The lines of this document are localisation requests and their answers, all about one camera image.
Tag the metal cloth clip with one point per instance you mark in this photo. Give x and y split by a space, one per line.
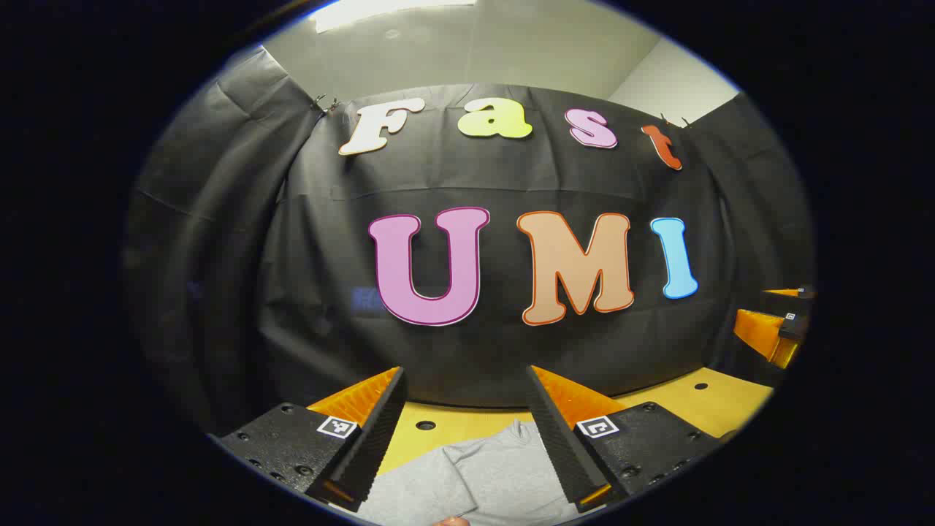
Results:
673 120
326 104

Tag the grey sweatshirt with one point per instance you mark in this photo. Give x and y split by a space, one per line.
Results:
497 475

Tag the black backdrop cloth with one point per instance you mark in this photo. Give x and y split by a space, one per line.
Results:
475 351

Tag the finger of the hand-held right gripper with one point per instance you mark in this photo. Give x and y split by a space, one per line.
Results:
789 293
760 332

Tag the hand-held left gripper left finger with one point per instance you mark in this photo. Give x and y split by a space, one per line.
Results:
380 431

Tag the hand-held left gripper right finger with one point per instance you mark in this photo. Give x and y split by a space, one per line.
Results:
559 438

